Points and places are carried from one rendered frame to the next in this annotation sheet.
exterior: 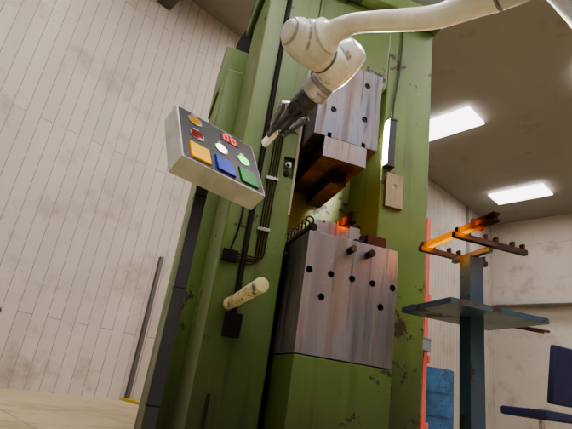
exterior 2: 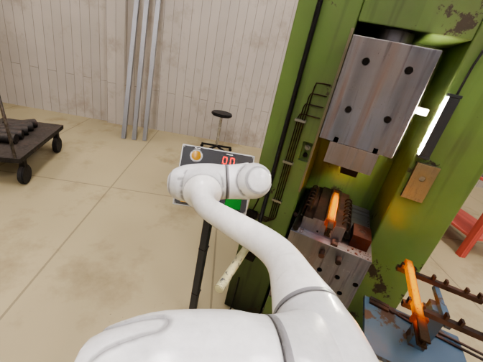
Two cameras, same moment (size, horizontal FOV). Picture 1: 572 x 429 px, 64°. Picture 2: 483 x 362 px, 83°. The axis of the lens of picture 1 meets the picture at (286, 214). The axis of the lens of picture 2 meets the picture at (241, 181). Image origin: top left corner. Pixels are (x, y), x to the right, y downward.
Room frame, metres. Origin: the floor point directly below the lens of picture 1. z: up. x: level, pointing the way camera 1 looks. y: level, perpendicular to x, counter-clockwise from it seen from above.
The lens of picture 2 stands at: (0.51, -0.47, 1.64)
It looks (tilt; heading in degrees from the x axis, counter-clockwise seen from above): 25 degrees down; 33
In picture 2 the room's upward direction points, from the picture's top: 13 degrees clockwise
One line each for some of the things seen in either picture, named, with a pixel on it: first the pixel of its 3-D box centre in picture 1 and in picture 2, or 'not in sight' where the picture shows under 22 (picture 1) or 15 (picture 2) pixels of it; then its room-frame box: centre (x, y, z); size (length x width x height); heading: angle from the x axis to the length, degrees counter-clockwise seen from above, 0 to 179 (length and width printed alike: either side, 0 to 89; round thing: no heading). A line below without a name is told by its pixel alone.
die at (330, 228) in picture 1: (317, 243); (327, 208); (1.89, -0.15, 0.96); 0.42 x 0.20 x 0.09; 16
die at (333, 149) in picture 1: (325, 170); (351, 146); (1.89, -0.15, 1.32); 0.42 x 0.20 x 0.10; 16
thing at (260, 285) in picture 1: (243, 294); (236, 261); (1.51, 0.10, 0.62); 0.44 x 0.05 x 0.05; 16
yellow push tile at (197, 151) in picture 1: (199, 153); not in sight; (1.30, 0.30, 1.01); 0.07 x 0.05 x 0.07; 131
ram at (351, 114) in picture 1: (339, 128); (382, 98); (1.90, -0.19, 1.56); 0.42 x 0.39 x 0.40; 16
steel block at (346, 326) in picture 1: (320, 306); (321, 249); (1.92, -0.20, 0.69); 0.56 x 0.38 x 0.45; 16
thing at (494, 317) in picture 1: (471, 315); (412, 343); (1.65, -0.73, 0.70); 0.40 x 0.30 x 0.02; 105
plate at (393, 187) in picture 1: (393, 191); (419, 182); (1.90, -0.48, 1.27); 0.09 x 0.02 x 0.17; 106
